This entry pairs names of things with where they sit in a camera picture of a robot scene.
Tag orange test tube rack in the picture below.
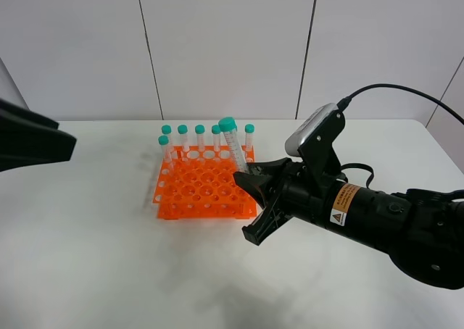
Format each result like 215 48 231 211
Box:
152 145 257 220

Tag green-capped test tube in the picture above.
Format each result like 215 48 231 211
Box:
158 135 175 178
218 117 249 173

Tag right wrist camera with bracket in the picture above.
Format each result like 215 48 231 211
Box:
285 103 345 185

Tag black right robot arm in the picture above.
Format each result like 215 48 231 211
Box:
233 158 463 290

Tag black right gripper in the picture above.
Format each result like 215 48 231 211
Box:
233 157 339 246

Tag row test tube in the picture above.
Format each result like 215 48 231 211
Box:
178 124 190 153
244 123 254 157
161 125 175 153
231 127 239 153
211 125 221 152
195 124 205 152

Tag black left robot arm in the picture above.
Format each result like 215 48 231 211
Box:
0 100 76 172

